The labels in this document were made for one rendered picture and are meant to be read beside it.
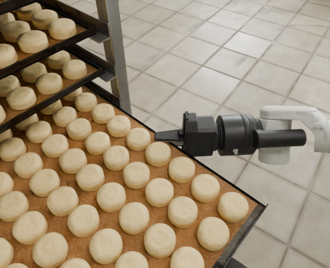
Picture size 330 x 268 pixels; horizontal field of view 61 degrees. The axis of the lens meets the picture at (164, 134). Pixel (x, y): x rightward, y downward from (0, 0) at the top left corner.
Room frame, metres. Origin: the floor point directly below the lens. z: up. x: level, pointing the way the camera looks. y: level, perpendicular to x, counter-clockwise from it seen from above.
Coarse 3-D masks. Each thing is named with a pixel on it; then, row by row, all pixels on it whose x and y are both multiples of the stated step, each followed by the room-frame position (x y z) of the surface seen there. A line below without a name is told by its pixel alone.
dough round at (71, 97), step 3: (75, 90) 0.52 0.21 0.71; (78, 90) 0.52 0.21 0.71; (81, 90) 0.53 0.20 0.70; (72, 93) 0.51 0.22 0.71; (75, 93) 0.51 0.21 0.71; (78, 93) 0.52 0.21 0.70; (81, 93) 0.53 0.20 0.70; (66, 96) 0.51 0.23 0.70; (69, 96) 0.51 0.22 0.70; (72, 96) 0.51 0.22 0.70; (75, 96) 0.51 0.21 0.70; (66, 99) 0.51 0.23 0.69; (69, 99) 0.51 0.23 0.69; (72, 99) 0.51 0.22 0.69
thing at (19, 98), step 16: (32, 64) 0.50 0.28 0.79; (48, 64) 0.52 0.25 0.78; (64, 64) 0.50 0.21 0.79; (80, 64) 0.50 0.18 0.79; (0, 80) 0.45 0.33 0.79; (16, 80) 0.45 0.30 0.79; (32, 80) 0.47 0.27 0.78; (48, 80) 0.45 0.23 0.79; (64, 80) 0.48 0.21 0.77; (0, 96) 0.42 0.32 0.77; (16, 96) 0.40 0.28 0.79; (32, 96) 0.40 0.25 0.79; (48, 96) 0.42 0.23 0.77; (0, 112) 0.36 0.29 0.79; (16, 112) 0.38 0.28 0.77
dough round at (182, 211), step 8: (176, 200) 0.23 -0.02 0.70; (184, 200) 0.23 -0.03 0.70; (192, 200) 0.24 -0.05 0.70; (168, 208) 0.22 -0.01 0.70; (176, 208) 0.22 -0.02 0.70; (184, 208) 0.22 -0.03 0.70; (192, 208) 0.22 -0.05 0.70; (168, 216) 0.21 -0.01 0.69; (176, 216) 0.21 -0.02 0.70; (184, 216) 0.21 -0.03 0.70; (192, 216) 0.21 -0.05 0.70; (176, 224) 0.20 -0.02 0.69; (184, 224) 0.19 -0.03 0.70
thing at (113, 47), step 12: (96, 0) 0.51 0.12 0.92; (108, 0) 0.50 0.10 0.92; (108, 12) 0.50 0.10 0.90; (120, 24) 0.52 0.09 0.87; (120, 36) 0.51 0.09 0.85; (108, 48) 0.51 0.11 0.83; (120, 48) 0.51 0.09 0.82; (108, 60) 0.51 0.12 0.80; (120, 60) 0.51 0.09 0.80; (120, 72) 0.50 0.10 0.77; (120, 84) 0.50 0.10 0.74; (120, 96) 0.50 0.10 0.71
